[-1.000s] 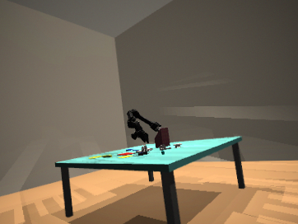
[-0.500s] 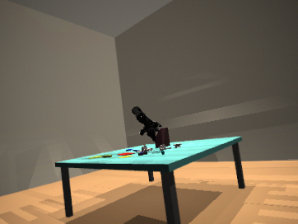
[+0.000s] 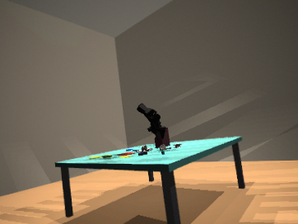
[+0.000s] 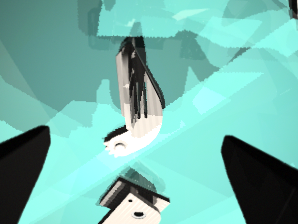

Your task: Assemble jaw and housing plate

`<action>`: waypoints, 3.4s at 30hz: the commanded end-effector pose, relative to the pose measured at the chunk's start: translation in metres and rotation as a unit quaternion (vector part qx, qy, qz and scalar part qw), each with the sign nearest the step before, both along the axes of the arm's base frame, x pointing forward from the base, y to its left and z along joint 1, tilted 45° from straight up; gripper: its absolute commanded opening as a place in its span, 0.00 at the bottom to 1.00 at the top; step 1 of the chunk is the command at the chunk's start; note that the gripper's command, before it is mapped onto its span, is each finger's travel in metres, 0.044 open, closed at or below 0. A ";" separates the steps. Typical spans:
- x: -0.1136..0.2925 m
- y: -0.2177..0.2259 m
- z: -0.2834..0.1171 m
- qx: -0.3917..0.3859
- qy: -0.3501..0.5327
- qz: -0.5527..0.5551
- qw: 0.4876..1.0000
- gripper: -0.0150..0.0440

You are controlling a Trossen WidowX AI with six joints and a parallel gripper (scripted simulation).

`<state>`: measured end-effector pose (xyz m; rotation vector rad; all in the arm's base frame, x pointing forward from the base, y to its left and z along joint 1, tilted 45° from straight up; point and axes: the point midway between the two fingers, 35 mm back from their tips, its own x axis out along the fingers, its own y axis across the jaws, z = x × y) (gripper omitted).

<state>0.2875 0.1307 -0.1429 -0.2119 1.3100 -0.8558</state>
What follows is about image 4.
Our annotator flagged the grey housing plate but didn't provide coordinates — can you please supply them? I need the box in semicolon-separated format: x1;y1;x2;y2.
98;185;161;224

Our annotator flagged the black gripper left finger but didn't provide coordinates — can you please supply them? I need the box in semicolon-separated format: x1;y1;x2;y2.
0;125;51;224

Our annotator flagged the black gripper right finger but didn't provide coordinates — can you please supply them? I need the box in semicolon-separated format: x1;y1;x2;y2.
220;134;298;224

